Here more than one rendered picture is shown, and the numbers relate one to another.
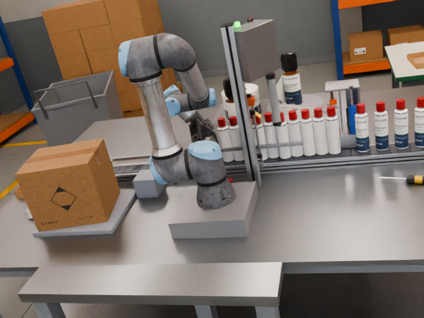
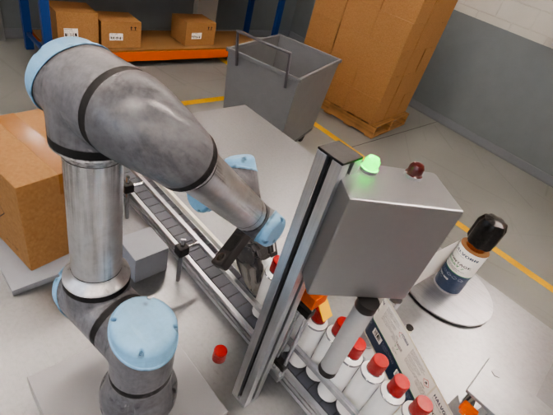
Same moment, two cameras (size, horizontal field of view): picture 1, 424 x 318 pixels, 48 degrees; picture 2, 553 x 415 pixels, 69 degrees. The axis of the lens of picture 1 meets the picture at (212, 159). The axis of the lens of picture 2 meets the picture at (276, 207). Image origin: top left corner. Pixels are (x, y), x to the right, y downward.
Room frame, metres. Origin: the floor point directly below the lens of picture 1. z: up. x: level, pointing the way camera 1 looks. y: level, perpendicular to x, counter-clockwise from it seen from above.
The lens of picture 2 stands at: (1.26, -0.26, 1.74)
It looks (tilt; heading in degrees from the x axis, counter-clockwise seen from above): 37 degrees down; 19
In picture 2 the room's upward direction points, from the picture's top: 17 degrees clockwise
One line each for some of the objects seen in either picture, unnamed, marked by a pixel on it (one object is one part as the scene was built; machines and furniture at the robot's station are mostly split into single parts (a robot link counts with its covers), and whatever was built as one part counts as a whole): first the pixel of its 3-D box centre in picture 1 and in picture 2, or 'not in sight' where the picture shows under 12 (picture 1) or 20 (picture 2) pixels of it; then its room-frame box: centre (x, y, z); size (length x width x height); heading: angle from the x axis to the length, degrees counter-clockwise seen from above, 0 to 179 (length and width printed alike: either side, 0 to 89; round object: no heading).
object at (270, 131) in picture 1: (270, 135); (328, 349); (1.86, -0.27, 0.98); 0.05 x 0.05 x 0.20
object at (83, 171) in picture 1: (71, 183); (40, 184); (1.80, 0.60, 0.99); 0.30 x 0.24 x 0.27; 82
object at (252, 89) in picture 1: (241, 102); not in sight; (2.45, -0.22, 0.95); 0.20 x 0.20 x 0.14
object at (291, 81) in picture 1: (291, 79); (469, 254); (2.41, -0.50, 1.04); 0.09 x 0.09 x 0.29
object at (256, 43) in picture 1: (252, 50); (369, 231); (1.78, -0.24, 1.38); 0.17 x 0.10 x 0.19; 128
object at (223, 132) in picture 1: (224, 139); (269, 287); (1.92, -0.07, 0.98); 0.05 x 0.05 x 0.20
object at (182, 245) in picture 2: not in sight; (187, 257); (1.92, 0.18, 0.91); 0.07 x 0.03 x 0.17; 163
